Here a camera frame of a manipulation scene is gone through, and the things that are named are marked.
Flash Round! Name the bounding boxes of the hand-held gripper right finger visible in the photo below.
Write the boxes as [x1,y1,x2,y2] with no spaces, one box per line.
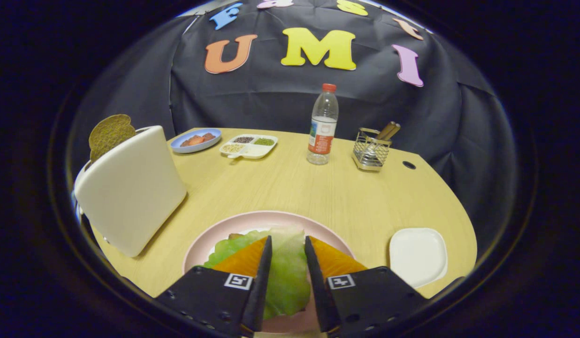
[304,236,429,338]

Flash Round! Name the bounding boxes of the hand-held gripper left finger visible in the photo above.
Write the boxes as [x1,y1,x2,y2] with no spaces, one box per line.
[155,236,273,338]

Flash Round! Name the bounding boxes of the green lettuce leaf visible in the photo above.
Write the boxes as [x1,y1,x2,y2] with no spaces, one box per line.
[203,227,313,321]

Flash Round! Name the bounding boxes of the brown bread slice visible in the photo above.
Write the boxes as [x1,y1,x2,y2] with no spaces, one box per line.
[88,114,137,163]

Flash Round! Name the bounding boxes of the pink round plate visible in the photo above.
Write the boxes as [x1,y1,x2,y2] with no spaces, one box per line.
[182,211,356,335]

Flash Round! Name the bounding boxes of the white square plate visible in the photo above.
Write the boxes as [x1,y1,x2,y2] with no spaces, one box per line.
[389,228,448,289]

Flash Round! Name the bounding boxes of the white divided tray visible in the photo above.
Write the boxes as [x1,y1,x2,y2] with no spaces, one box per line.
[219,134,279,160]

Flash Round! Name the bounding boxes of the clear plastic water bottle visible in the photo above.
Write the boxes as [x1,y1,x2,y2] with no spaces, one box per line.
[306,84,340,165]

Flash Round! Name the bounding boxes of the blue plate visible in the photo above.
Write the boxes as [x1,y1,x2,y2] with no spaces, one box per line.
[170,128,222,154]

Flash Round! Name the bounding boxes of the red tomato slices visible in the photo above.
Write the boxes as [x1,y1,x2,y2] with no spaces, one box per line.
[180,133,216,147]

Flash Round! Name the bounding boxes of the white toaster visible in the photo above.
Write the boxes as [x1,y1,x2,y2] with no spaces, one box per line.
[73,125,188,258]

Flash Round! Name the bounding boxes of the black backdrop cloth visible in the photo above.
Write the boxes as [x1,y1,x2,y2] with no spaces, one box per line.
[69,0,516,254]

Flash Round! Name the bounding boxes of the metal wire cutlery holder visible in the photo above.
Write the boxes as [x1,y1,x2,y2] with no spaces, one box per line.
[351,127,392,172]

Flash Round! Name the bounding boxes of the wooden-handled utensils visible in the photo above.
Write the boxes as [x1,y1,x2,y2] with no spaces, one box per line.
[375,122,401,141]

